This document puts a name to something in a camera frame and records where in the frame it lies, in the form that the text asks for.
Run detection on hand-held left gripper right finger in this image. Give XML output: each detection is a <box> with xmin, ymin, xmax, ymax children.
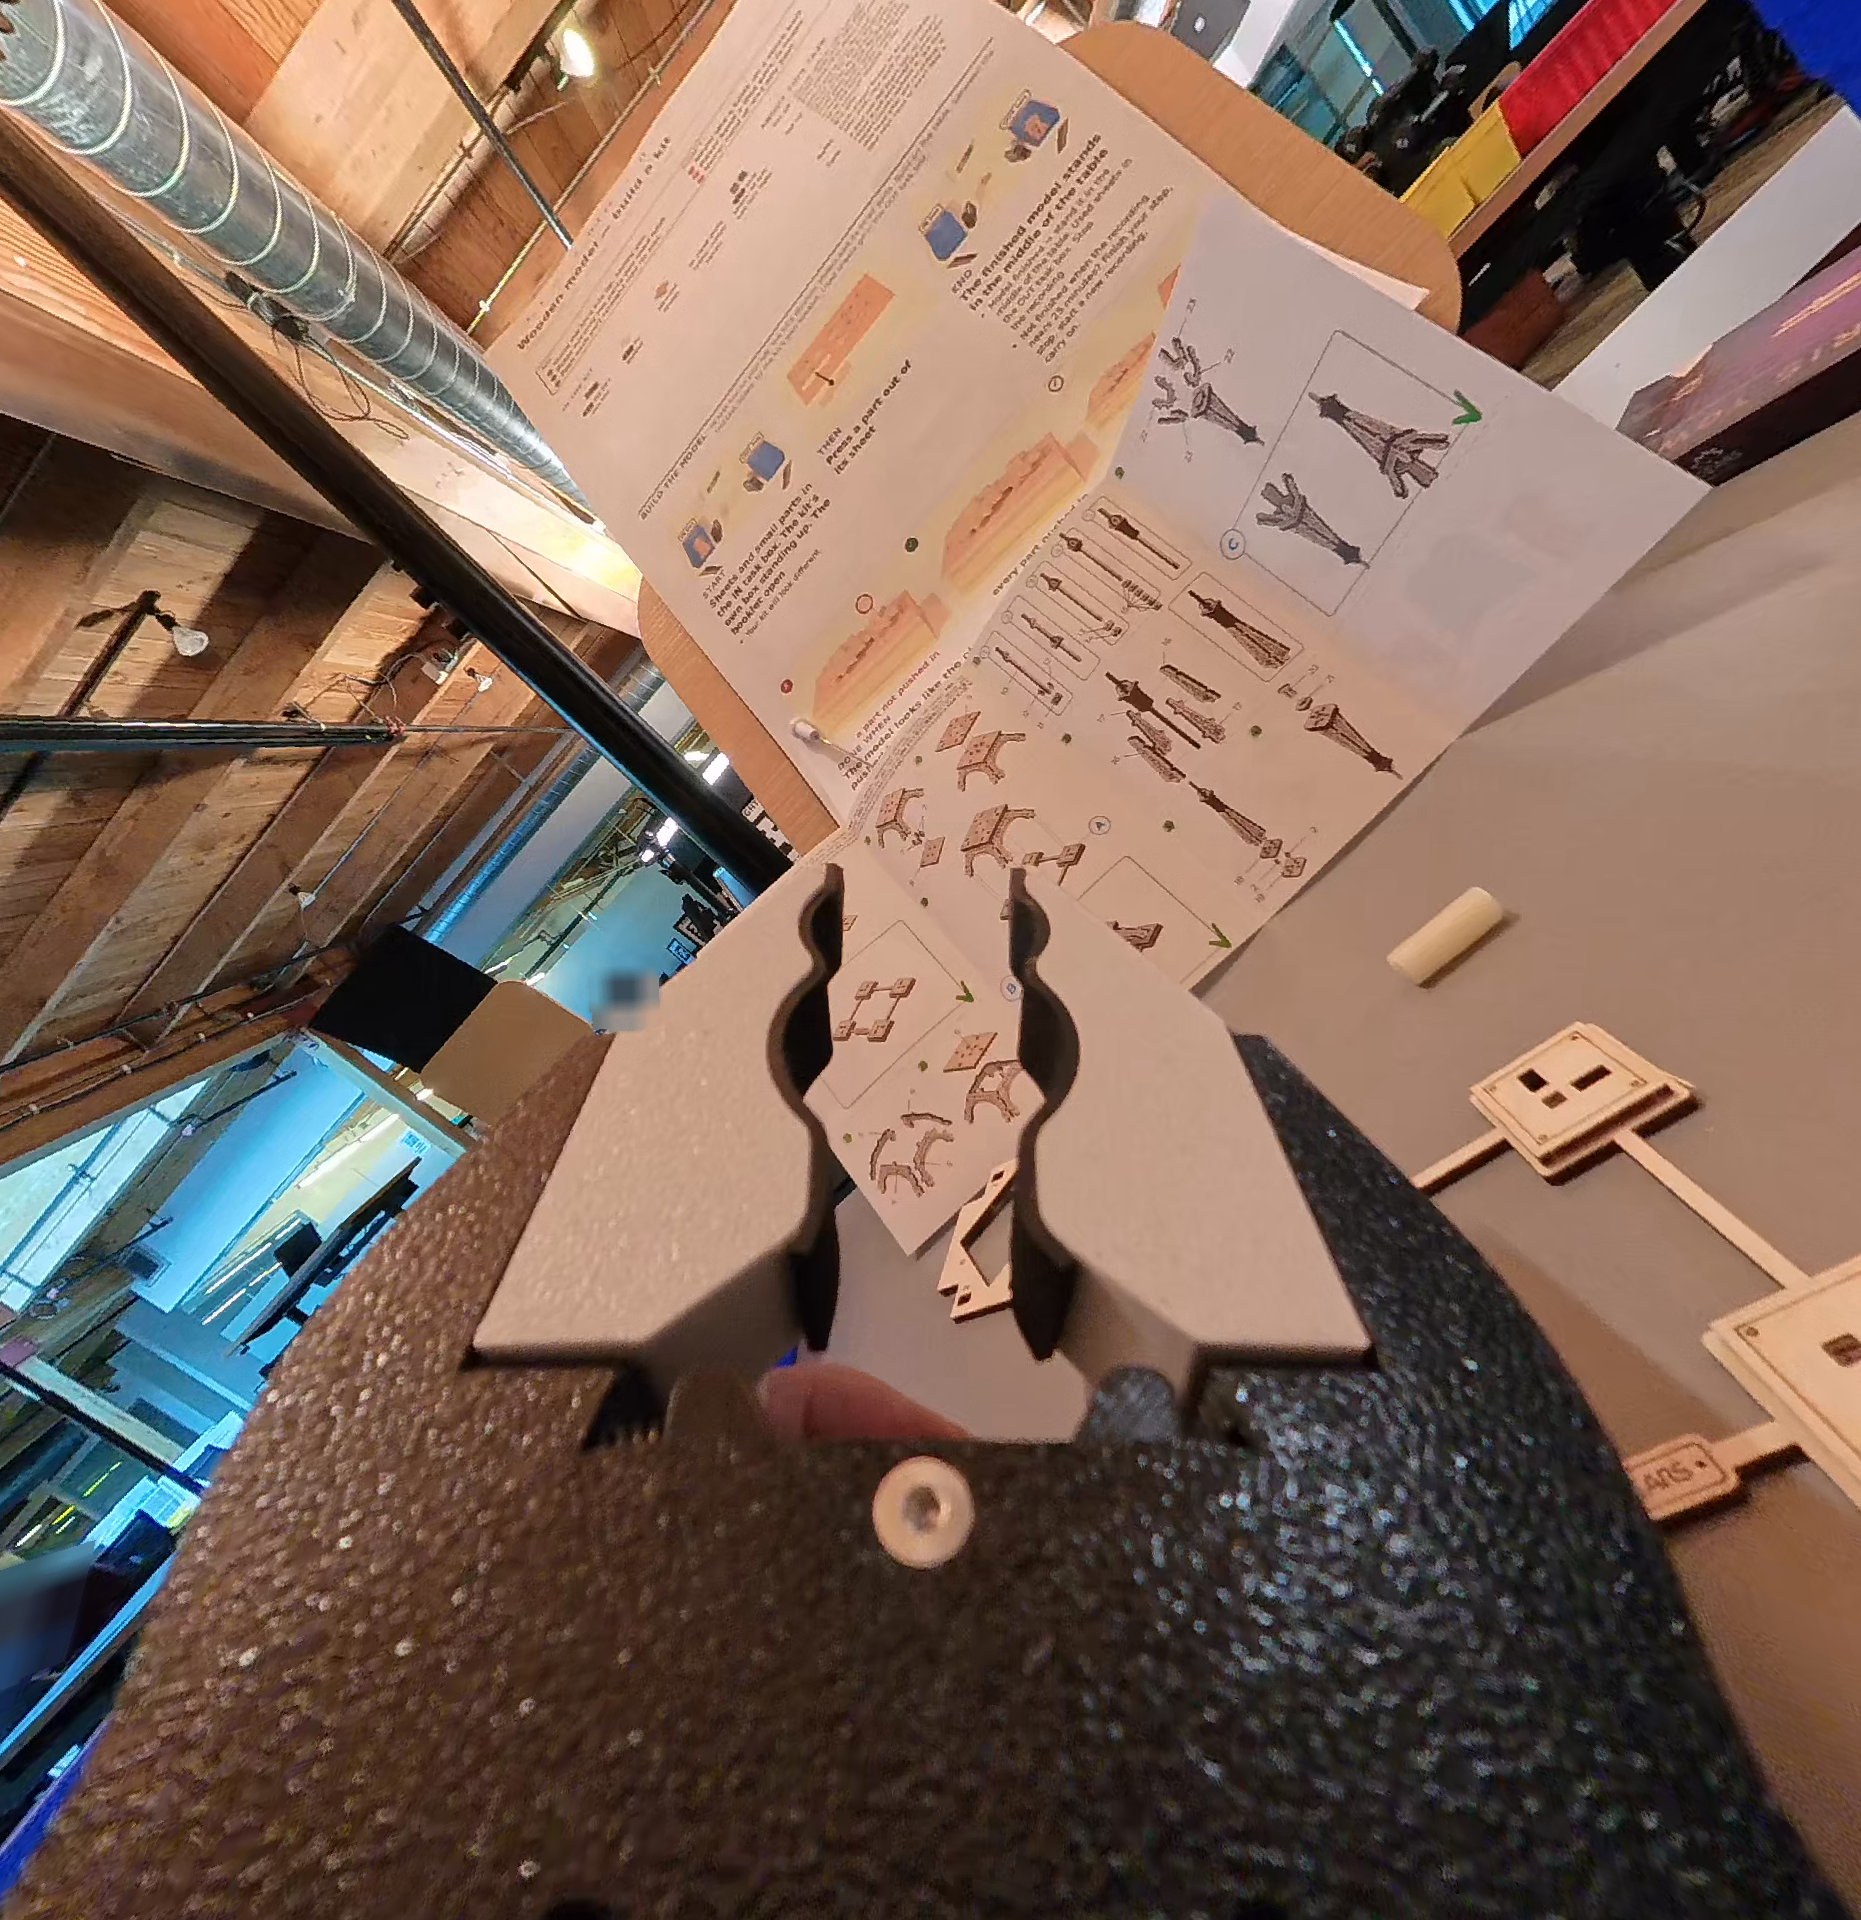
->
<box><xmin>1005</xmin><ymin>866</ymin><xmax>1376</xmax><ymax>1395</ymax></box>

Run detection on blue plastic bin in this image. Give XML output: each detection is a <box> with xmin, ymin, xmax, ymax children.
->
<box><xmin>1746</xmin><ymin>0</ymin><xmax>1861</xmax><ymax>116</ymax></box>

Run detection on cream wax cylinder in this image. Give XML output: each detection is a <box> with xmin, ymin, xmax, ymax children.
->
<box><xmin>1386</xmin><ymin>887</ymin><xmax>1504</xmax><ymax>988</ymax></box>

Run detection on silver ventilation duct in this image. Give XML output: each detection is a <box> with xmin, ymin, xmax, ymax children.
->
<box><xmin>0</xmin><ymin>0</ymin><xmax>609</xmax><ymax>489</ymax></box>

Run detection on wooden book stand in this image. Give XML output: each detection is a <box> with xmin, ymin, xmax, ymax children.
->
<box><xmin>637</xmin><ymin>18</ymin><xmax>1467</xmax><ymax>843</ymax></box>

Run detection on grey desk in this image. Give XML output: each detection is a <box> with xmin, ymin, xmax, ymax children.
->
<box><xmin>778</xmin><ymin>427</ymin><xmax>1861</xmax><ymax>1920</ymax></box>

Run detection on person's left hand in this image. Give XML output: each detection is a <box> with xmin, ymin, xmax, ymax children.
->
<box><xmin>759</xmin><ymin>1364</ymin><xmax>969</xmax><ymax>1445</ymax></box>

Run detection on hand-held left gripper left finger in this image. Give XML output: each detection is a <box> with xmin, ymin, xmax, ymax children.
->
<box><xmin>468</xmin><ymin>863</ymin><xmax>852</xmax><ymax>1379</ymax></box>

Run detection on dark puzzle box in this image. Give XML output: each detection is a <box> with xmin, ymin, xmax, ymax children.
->
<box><xmin>1620</xmin><ymin>226</ymin><xmax>1861</xmax><ymax>485</ymax></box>

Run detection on small wooden frame part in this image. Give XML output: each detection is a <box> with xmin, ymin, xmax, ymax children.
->
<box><xmin>935</xmin><ymin>1160</ymin><xmax>1022</xmax><ymax>1325</ymax></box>

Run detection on black monitor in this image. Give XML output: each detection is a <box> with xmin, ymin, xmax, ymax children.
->
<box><xmin>312</xmin><ymin>928</ymin><xmax>497</xmax><ymax>1075</ymax></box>

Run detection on laser-cut wooden part sheet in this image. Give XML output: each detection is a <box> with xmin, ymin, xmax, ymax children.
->
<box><xmin>1413</xmin><ymin>1025</ymin><xmax>1861</xmax><ymax>1536</ymax></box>

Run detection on track spotlight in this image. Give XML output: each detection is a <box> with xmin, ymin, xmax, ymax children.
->
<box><xmin>97</xmin><ymin>593</ymin><xmax>214</xmax><ymax>661</ymax></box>

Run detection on red plastic bin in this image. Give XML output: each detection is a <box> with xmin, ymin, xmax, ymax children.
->
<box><xmin>1499</xmin><ymin>0</ymin><xmax>1757</xmax><ymax>154</ymax></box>

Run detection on white printed instruction sheet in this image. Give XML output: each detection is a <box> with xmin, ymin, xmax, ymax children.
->
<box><xmin>486</xmin><ymin>0</ymin><xmax>1434</xmax><ymax>843</ymax></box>

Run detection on yellow plastic bin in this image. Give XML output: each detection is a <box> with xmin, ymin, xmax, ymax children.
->
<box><xmin>1402</xmin><ymin>105</ymin><xmax>1518</xmax><ymax>242</ymax></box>

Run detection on folded assembly booklet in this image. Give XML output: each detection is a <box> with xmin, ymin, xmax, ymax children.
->
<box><xmin>800</xmin><ymin>196</ymin><xmax>1713</xmax><ymax>1255</ymax></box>

